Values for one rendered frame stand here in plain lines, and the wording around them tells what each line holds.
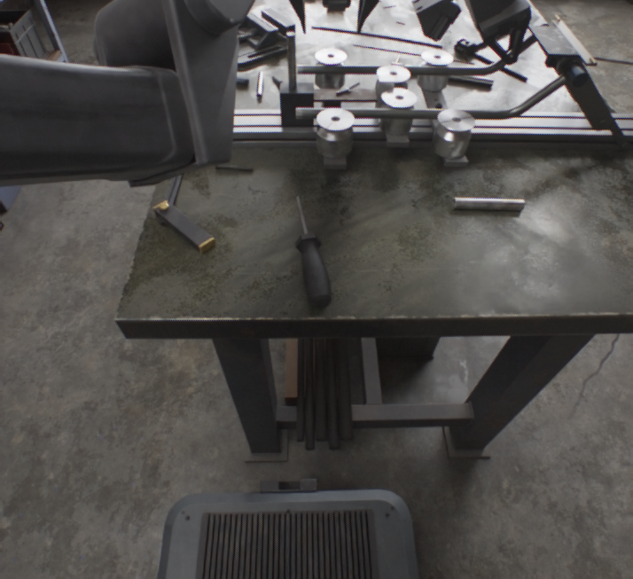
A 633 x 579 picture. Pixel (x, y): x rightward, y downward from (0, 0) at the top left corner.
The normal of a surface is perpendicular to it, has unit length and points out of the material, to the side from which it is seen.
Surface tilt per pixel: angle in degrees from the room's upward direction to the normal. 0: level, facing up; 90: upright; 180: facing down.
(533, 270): 0
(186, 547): 0
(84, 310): 0
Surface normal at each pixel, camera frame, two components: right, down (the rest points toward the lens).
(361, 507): 0.01, -0.62
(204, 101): 0.83, -0.10
